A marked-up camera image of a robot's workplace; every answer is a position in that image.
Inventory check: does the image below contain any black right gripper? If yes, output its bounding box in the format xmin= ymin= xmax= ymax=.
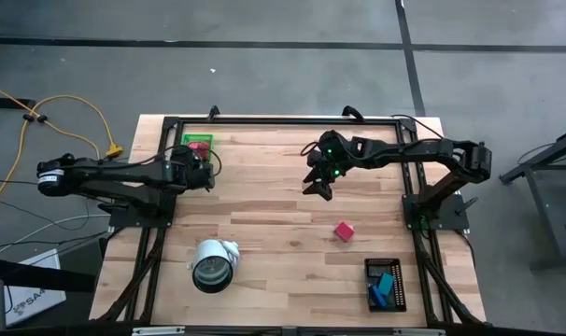
xmin=303 ymin=130 xmax=354 ymax=202

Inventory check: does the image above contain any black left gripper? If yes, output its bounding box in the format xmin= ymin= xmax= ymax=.
xmin=170 ymin=149 xmax=216 ymax=192

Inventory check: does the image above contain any red rectangular block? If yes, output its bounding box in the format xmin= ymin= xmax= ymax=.
xmin=333 ymin=220 xmax=356 ymax=243

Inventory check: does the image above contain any teal block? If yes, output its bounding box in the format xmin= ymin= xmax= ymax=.
xmin=376 ymin=272 xmax=396 ymax=297

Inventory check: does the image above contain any blue block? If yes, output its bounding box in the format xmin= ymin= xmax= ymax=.
xmin=367 ymin=283 xmax=388 ymax=308

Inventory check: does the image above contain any green plastic basket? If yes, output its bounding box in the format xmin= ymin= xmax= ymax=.
xmin=180 ymin=133 xmax=215 ymax=163

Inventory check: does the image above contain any white round desk fan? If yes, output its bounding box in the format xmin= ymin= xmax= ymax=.
xmin=186 ymin=238 xmax=241 ymax=295

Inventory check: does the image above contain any black plastic basket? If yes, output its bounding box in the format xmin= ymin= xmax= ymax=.
xmin=363 ymin=257 xmax=408 ymax=314

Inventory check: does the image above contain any white case with logo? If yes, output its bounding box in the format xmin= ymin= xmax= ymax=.
xmin=2 ymin=248 xmax=68 ymax=328

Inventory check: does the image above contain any dark metal stand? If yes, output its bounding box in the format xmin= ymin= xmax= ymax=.
xmin=500 ymin=128 xmax=566 ymax=273

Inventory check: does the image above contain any black aluminium table frame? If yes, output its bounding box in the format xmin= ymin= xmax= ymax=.
xmin=93 ymin=115 xmax=485 ymax=328

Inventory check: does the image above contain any black cable loop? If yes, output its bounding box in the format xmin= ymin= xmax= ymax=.
xmin=341 ymin=105 xmax=364 ymax=123

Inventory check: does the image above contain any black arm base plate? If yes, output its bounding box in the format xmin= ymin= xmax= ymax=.
xmin=402 ymin=191 xmax=470 ymax=231
xmin=108 ymin=191 xmax=177 ymax=229

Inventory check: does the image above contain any white floor cable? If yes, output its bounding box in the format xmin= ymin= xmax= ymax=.
xmin=0 ymin=213 xmax=111 ymax=260

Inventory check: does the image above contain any silver metal bracket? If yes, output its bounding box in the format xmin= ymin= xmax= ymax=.
xmin=393 ymin=328 xmax=446 ymax=336
xmin=132 ymin=326 xmax=186 ymax=336

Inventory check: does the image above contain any yellow extension cable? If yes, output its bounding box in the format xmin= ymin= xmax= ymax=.
xmin=0 ymin=79 xmax=124 ymax=216

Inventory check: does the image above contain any black floor cable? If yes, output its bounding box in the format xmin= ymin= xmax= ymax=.
xmin=0 ymin=175 xmax=41 ymax=186

